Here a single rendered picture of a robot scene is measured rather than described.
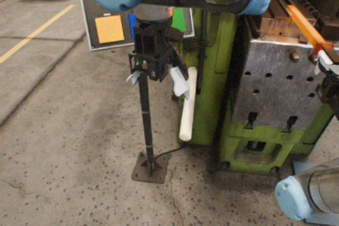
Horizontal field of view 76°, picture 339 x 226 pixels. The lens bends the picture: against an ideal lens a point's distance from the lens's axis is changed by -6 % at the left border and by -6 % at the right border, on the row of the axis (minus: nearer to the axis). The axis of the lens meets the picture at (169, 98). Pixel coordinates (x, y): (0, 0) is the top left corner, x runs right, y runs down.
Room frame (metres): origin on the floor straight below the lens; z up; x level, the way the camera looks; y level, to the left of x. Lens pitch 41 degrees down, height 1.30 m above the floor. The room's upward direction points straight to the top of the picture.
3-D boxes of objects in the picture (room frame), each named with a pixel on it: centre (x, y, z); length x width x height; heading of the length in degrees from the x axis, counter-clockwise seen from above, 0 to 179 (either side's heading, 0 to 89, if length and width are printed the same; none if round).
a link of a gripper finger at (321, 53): (0.50, -0.41, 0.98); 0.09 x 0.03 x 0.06; 175
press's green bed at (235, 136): (1.02, -0.53, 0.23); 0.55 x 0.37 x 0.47; 172
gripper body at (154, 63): (0.42, 0.03, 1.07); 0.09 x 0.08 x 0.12; 157
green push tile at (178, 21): (0.71, -0.01, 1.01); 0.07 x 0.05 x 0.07; 107
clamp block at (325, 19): (0.84, -0.63, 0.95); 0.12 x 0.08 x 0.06; 172
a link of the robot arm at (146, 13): (0.43, 0.03, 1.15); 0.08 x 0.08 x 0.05
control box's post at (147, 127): (0.81, 0.12, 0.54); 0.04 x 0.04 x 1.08; 82
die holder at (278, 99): (1.02, -0.53, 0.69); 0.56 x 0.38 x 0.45; 172
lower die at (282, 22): (1.01, -0.47, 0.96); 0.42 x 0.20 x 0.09; 172
